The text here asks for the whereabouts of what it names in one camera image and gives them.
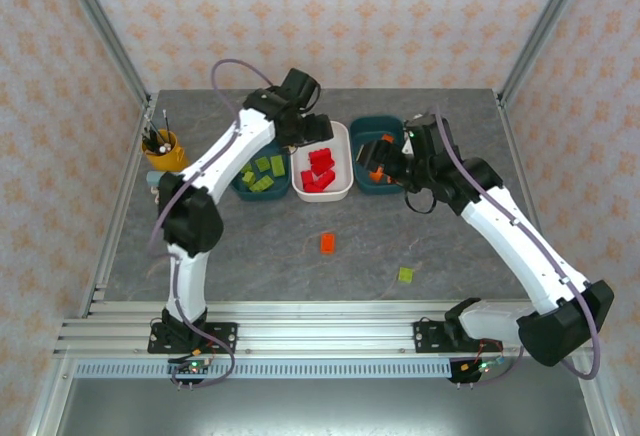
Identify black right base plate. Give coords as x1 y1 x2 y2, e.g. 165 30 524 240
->
413 320 506 355

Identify black camera cable loop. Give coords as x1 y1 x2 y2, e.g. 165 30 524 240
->
403 188 437 216

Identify yellow pen cup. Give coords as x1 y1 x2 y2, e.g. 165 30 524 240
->
141 128 190 173

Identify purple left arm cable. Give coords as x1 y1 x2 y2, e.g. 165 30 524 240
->
148 58 275 388

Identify teal plastic bin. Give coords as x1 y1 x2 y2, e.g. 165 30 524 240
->
348 114 409 196
230 140 294 202

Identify left circuit board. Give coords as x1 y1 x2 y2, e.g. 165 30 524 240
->
169 360 211 375

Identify grey metal shelf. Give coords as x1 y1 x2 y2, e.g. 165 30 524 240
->
29 375 616 436

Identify perforated metal strip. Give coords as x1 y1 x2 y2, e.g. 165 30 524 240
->
74 361 454 380

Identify right circuit board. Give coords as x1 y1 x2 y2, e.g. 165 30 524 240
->
459 359 504 375

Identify aluminium side rail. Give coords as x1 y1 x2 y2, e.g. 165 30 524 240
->
79 95 160 317
494 90 551 237

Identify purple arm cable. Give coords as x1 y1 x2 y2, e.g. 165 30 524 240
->
432 104 602 382
148 58 275 388

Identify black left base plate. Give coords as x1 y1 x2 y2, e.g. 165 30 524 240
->
147 322 239 355

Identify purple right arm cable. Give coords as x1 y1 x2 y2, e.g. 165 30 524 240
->
432 104 602 382

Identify circuit board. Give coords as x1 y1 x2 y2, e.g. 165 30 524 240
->
169 360 211 375
459 359 504 375

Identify aluminium frame post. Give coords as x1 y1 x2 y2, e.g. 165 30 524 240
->
52 0 152 107
498 0 597 103

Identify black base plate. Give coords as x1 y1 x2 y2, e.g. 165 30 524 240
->
147 322 239 355
413 320 506 355

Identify white plastic bin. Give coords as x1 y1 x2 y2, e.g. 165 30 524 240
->
290 120 355 203

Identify aluminium rail beam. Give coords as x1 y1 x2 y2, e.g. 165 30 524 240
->
52 299 591 358

